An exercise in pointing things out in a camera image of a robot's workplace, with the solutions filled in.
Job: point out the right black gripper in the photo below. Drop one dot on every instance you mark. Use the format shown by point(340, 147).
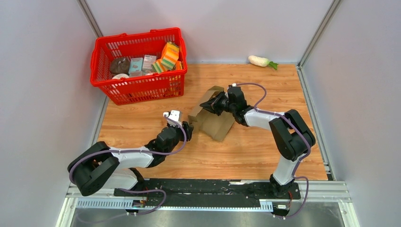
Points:
point(207, 105)

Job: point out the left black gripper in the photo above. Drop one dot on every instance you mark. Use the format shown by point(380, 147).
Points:
point(188, 130)

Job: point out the brown cardboard box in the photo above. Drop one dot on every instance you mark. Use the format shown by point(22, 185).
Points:
point(217, 127)

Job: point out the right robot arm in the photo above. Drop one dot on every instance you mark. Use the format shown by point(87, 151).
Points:
point(292, 136)

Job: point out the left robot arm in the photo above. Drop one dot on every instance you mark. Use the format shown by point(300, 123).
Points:
point(101, 165)

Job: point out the orange green striped box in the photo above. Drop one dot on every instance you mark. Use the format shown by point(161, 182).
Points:
point(170, 55)

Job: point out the grey pink small box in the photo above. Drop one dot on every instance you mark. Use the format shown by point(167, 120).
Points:
point(148, 60)

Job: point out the teal small box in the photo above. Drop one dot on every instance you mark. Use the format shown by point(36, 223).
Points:
point(136, 66)

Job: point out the red plastic shopping basket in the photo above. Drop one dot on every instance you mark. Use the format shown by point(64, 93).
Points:
point(144, 88)

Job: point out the white toy radish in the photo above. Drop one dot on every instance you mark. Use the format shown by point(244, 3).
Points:
point(262, 62)

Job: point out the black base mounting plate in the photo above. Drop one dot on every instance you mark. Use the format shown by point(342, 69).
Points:
point(209, 193)

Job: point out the white round tape roll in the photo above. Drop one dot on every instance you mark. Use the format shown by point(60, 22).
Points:
point(121, 76)

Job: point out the brown round toy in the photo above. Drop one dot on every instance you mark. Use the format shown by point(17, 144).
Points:
point(120, 66)

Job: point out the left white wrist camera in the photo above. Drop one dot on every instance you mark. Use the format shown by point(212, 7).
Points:
point(173, 118)

